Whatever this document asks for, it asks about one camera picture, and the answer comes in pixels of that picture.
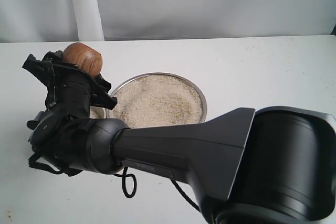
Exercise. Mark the rice in steel tray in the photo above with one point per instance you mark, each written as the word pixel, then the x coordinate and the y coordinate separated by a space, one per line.
pixel 157 103

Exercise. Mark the cream ceramic bowl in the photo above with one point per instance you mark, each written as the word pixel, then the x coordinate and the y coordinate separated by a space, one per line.
pixel 101 111

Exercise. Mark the rice in cream bowl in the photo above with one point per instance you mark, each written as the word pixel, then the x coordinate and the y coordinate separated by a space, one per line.
pixel 94 114

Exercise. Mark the round steel tray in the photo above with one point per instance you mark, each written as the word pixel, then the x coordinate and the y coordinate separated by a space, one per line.
pixel 204 103

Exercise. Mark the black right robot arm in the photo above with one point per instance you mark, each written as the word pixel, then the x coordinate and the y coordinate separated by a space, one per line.
pixel 275 165

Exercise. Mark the white backdrop curtain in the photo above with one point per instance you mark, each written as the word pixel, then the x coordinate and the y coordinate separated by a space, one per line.
pixel 99 20

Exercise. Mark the brown wooden cup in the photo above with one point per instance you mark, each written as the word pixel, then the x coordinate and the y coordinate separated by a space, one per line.
pixel 85 57

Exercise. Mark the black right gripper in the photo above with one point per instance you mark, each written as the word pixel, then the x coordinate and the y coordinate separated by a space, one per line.
pixel 70 90

